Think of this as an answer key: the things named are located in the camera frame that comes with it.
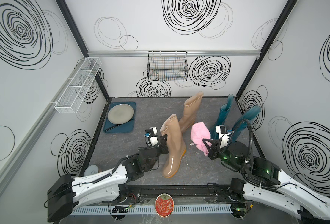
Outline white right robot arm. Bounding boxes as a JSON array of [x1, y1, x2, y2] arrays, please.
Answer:
[[202, 136, 330, 224]]

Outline black mounting rail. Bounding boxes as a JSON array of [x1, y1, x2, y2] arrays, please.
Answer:
[[65, 183, 291, 203]]

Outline white wire shelf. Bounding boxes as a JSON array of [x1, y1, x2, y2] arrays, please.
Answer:
[[55, 57, 102, 114]]

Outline grey round plate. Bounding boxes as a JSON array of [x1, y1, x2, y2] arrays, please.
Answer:
[[108, 104, 135, 125]]

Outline black wire basket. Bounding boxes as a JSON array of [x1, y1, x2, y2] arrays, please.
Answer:
[[146, 56, 189, 82]]

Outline green rubber boot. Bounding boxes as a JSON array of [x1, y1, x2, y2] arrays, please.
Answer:
[[230, 105, 263, 142], [210, 94, 235, 140]]

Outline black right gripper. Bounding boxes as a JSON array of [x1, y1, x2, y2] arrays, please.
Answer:
[[201, 137, 243, 173]]

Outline grey wall rail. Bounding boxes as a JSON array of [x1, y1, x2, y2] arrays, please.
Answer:
[[88, 50, 261, 57]]

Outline beige rubber boot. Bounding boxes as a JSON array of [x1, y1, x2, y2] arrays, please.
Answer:
[[179, 91, 204, 133], [160, 114, 186, 178]]

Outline pink microfiber cloth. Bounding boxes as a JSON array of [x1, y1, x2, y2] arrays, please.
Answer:
[[190, 122, 211, 157]]

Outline white slotted cable duct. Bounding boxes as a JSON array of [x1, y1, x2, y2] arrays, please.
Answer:
[[71, 204, 233, 216]]

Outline copper tape roll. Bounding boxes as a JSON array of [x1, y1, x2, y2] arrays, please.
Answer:
[[84, 165, 100, 176]]

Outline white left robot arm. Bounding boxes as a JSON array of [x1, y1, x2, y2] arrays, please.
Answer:
[[44, 134, 169, 223]]

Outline teal rectangular tray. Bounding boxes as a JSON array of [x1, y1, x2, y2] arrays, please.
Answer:
[[103, 101, 137, 133]]

